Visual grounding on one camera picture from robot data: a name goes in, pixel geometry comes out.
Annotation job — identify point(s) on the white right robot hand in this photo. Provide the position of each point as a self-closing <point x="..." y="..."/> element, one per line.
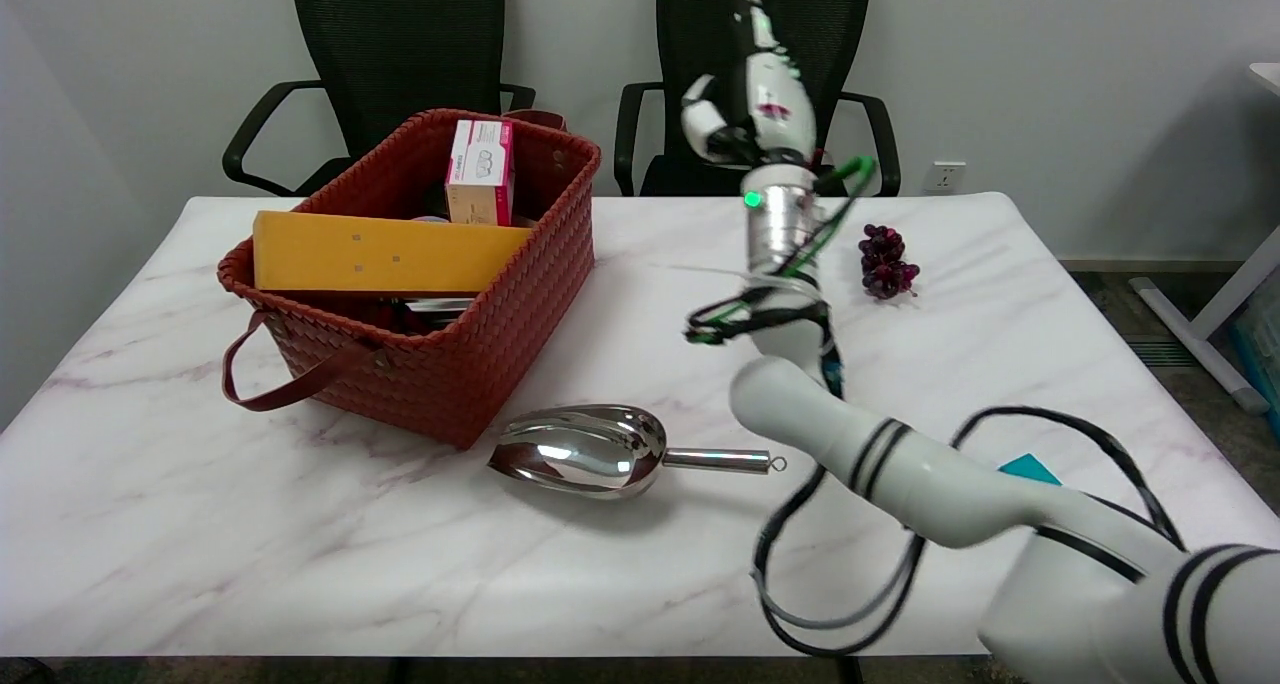
<point x="765" y="104"/>

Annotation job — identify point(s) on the white and pink paper box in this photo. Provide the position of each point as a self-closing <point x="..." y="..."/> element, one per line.
<point x="480" y="172"/>

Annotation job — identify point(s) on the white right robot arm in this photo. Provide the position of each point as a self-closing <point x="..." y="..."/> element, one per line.
<point x="950" y="484"/>

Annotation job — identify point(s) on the red woven basket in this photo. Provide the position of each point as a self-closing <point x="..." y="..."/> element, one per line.
<point x="430" y="294"/>

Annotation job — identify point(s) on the silver metal item in basket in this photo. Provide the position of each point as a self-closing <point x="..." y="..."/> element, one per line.
<point x="436" y="311"/>

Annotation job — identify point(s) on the yellow flat cardboard box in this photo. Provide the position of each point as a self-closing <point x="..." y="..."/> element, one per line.
<point x="385" y="254"/>

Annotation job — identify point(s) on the black mesh office chair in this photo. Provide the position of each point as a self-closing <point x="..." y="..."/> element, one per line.
<point x="700" y="24"/>
<point x="385" y="64"/>

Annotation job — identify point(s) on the dark purple grape bunch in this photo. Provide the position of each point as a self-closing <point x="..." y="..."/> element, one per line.
<point x="884" y="262"/>

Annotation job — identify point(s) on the shiny metal scoop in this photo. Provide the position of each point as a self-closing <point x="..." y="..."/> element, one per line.
<point x="590" y="451"/>

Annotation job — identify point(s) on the white wall power socket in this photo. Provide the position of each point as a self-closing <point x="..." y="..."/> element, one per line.
<point x="943" y="177"/>

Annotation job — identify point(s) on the white desk leg frame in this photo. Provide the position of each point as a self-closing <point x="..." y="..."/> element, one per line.
<point x="1215" y="314"/>

